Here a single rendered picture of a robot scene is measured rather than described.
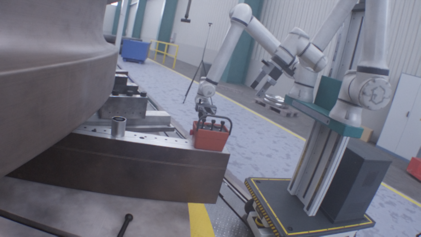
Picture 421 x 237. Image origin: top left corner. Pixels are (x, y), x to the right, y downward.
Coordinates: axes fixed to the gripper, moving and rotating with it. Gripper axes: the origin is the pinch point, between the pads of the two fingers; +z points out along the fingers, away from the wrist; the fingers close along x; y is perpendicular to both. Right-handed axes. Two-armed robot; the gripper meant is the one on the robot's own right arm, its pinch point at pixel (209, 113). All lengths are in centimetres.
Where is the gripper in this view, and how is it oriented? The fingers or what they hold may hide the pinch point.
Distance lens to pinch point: 144.2
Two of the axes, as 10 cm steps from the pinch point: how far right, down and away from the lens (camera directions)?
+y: 2.1, -9.4, -2.8
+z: 1.8, 3.1, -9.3
